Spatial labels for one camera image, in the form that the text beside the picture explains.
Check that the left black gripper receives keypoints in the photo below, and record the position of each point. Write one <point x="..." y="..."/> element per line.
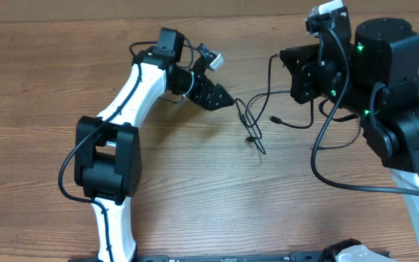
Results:
<point x="209" y="102"/>

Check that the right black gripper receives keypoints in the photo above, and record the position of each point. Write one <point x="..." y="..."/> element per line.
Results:
<point x="300" y="63"/>

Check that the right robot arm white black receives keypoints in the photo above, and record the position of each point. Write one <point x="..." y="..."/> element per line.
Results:
<point x="373" y="72"/>

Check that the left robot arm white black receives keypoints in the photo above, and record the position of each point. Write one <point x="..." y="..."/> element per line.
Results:
<point x="104" y="167"/>

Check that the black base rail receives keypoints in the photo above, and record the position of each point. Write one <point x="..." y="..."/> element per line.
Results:
<point x="346" y="250"/>

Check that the cardboard wall panel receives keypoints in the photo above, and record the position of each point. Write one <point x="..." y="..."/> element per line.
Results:
<point x="14" y="11"/>

